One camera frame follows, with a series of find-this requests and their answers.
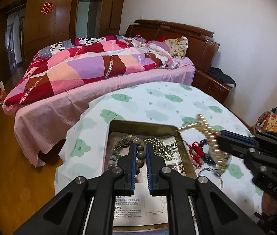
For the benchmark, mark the red double happiness sticker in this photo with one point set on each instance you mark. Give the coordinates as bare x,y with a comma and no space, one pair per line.
47,8

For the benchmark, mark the dark clothes pile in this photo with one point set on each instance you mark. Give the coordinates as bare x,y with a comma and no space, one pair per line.
217,74

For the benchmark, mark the cloud print tablecloth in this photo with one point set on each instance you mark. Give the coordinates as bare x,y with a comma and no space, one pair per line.
155,112

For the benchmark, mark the brown wooden wardrobe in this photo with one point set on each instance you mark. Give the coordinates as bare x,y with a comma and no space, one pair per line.
42,30

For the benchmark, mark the floral pillow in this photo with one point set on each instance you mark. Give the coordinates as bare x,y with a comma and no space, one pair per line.
178,47

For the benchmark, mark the wooden nightstand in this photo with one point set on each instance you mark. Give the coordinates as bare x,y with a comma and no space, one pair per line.
211,86

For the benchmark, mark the wooden chair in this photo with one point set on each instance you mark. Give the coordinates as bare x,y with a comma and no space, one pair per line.
261,120

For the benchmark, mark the red knot tassel charm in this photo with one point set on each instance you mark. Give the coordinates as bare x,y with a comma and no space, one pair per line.
196,153

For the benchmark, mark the pink bed sheet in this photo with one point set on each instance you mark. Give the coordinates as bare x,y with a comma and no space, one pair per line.
40,125

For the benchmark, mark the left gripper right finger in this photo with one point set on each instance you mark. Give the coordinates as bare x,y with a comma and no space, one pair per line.
154,165

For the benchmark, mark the wooden bed headboard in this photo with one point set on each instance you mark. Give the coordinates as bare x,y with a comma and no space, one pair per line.
195,43

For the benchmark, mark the person's right hand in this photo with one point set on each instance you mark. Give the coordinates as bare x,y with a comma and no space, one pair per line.
269,209

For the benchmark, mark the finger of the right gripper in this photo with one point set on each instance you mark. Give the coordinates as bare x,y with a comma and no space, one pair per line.
225,134
237,147

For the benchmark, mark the patchwork pink quilt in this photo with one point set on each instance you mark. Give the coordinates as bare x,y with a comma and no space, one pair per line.
84,64

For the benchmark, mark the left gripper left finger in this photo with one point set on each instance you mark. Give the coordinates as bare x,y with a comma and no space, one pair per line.
126,183

